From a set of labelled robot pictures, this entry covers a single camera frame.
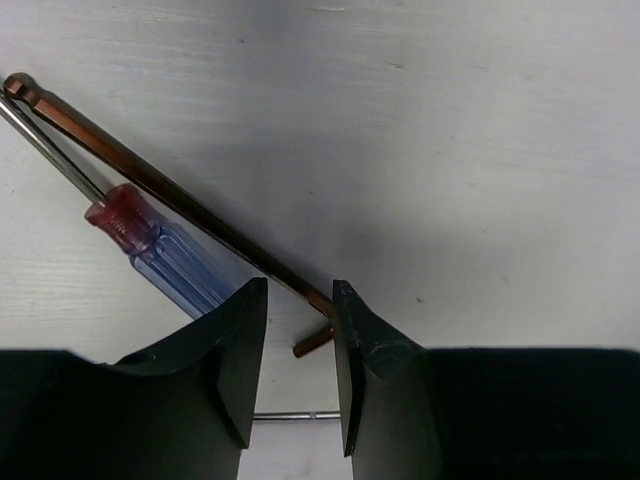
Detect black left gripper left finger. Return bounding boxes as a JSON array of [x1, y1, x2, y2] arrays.
[[1, 278, 268, 479]]

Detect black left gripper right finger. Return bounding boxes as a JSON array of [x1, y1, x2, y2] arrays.
[[332, 280, 639, 479]]

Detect medium brown hex key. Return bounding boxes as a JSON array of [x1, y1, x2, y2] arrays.
[[2, 72, 335, 358]]

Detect red blue handled screwdriver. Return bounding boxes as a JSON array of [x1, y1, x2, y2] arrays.
[[1, 94, 241, 319]]

